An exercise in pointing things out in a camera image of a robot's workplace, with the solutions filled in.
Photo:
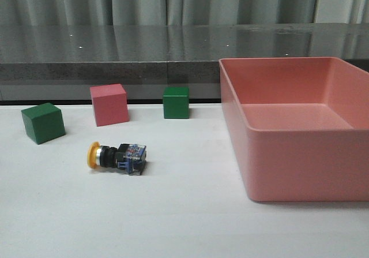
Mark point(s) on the pink plastic bin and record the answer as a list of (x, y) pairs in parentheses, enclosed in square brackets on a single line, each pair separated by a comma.
[(298, 126)]

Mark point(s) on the yellow push button switch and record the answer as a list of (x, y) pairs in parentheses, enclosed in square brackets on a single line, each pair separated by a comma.
[(129, 158)]

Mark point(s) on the grey stone ledge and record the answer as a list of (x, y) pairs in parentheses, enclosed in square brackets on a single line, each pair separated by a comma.
[(163, 54)]

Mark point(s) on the green cube near bin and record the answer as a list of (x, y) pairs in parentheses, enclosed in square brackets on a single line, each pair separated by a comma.
[(176, 103)]

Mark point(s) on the pink cube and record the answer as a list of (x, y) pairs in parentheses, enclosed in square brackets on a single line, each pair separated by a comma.
[(109, 104)]

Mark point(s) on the green cube far left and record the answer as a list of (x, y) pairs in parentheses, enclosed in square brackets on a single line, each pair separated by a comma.
[(43, 123)]

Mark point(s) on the grey curtain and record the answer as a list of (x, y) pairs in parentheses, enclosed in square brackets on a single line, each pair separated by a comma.
[(181, 12)]

